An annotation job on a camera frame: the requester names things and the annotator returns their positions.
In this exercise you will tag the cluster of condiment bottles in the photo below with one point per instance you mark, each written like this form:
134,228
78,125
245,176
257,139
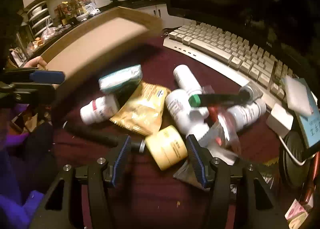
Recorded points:
72,6

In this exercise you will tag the dish rack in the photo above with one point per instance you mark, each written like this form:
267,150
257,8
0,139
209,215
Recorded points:
38,18

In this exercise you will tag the teal white tissue pack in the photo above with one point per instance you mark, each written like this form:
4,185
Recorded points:
120,79

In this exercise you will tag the golden snack packet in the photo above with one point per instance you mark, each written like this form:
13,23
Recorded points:
142,111

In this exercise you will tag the tall white lotion bottle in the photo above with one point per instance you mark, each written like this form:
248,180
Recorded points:
177,109

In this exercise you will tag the cardboard box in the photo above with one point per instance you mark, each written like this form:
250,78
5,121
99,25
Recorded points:
100,44

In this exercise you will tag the person's left hand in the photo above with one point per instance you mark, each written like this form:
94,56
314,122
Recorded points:
37,63

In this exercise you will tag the clear plastic packet red mark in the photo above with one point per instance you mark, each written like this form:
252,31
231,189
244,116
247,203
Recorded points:
222,131

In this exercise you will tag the black kitchen counter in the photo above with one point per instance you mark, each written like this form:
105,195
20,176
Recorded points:
140,3

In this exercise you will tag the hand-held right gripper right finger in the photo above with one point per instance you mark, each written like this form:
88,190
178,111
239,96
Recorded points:
197,164

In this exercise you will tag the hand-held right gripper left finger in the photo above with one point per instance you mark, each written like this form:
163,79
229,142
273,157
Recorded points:
121,159

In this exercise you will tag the white keyboard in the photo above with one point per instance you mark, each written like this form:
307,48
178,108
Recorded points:
225,44

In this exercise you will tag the black marker green cap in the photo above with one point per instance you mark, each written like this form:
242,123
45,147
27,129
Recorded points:
220,97

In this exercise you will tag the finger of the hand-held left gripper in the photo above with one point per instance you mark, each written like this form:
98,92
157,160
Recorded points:
47,77
35,88

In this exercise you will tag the grey foil packet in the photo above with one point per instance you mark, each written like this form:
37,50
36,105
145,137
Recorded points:
185,174

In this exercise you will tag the plastic bag of food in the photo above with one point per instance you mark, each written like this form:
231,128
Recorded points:
50,34

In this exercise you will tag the small silver can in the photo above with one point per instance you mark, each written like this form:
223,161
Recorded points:
252,91

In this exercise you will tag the white bottle red label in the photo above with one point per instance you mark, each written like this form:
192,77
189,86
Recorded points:
97,111

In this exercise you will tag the white pill bottle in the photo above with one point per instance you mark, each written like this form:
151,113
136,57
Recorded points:
245,114
185,79

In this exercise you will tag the white charger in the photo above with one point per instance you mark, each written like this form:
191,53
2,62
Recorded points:
280,120

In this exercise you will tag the yellow cream jar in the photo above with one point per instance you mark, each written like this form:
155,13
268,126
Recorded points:
165,149

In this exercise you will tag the blue book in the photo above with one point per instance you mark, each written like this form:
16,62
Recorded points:
310,129

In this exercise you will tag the black round speaker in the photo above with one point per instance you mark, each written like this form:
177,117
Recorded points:
292,164

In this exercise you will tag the white sponge block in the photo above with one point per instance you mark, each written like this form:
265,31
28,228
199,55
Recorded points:
297,96

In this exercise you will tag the pink paper box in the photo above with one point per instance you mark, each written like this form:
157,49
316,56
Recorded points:
296,215

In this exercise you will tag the long black stick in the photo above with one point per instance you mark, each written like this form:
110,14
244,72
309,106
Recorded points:
95,135

